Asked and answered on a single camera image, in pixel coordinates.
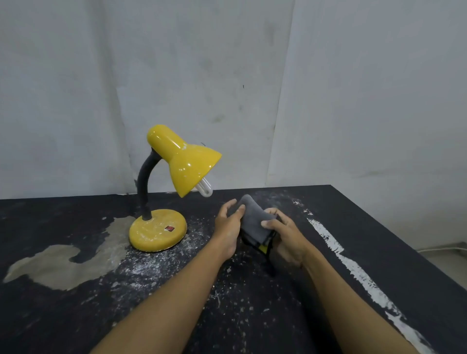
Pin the person's right thumb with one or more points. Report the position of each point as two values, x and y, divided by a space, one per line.
270 224

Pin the person's left thumb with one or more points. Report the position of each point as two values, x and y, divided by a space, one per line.
238 215

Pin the person's right hand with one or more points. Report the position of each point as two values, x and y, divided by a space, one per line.
288 239

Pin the grey cloth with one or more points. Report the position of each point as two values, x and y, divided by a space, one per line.
253 218

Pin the white spiral light bulb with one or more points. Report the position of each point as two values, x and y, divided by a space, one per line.
205 188

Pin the person's left hand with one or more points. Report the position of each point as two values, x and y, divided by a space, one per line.
226 233

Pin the person's left forearm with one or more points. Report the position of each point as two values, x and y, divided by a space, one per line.
171 302

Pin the person's right forearm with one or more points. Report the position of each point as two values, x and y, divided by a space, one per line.
350 306

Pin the yellow desk lamp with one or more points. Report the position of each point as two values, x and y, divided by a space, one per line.
182 160

